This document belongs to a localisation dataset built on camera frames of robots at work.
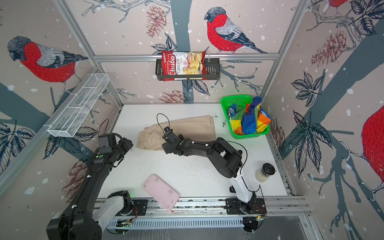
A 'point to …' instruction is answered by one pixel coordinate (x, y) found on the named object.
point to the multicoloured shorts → (252, 119)
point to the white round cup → (267, 169)
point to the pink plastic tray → (161, 191)
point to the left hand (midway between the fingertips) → (128, 143)
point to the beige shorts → (200, 128)
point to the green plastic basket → (243, 100)
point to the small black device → (232, 189)
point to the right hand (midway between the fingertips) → (170, 145)
